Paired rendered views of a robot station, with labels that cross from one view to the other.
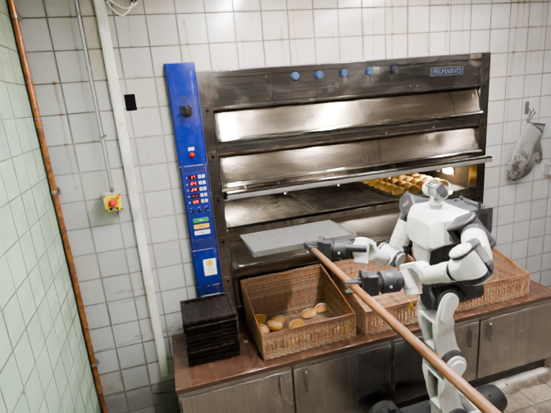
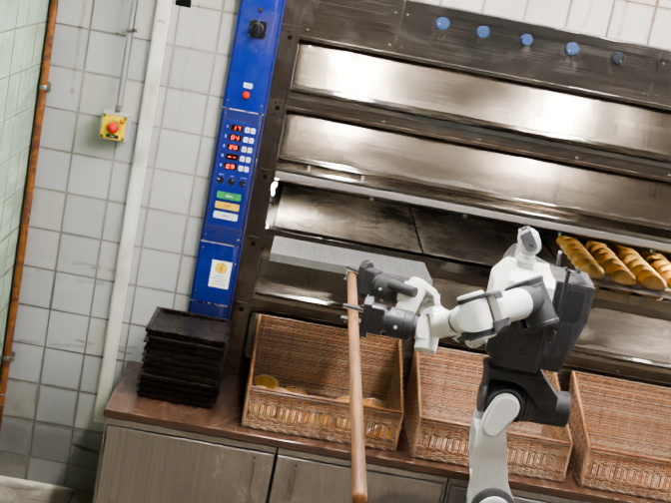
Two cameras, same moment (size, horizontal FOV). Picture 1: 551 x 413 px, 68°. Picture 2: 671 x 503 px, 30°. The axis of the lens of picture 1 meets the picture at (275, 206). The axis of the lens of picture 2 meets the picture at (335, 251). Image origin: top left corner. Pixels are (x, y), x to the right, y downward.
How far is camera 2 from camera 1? 2.26 m
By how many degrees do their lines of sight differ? 12
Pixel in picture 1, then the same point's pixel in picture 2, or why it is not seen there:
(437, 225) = (502, 283)
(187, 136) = (248, 65)
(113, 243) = (94, 188)
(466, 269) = (464, 316)
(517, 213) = not seen: outside the picture
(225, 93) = (325, 19)
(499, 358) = not seen: outside the picture
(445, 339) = (490, 466)
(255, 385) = (215, 453)
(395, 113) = (601, 131)
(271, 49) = not seen: outside the picture
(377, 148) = (554, 180)
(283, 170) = (380, 162)
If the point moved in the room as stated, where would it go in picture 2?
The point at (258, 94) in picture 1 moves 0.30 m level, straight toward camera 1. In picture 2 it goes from (376, 35) to (358, 37)
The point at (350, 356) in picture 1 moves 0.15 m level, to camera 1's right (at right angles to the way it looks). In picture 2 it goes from (372, 475) to (413, 486)
